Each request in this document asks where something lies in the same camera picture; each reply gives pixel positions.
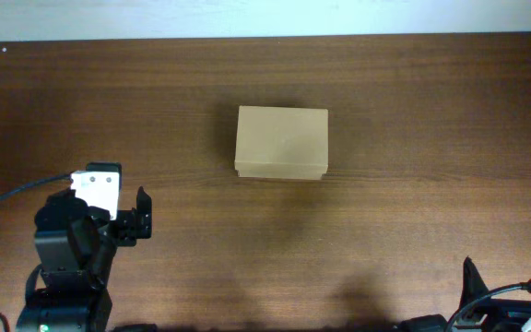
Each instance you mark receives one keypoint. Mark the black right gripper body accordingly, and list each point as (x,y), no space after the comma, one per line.
(473,288)

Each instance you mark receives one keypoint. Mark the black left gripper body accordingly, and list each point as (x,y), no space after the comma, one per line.
(127,222)

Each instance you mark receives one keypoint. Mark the cardboard box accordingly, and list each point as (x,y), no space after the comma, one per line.
(282,143)

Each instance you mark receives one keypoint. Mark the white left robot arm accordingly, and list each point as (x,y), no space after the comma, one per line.
(76,243)

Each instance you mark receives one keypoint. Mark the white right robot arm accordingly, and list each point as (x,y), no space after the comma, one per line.
(438,323)

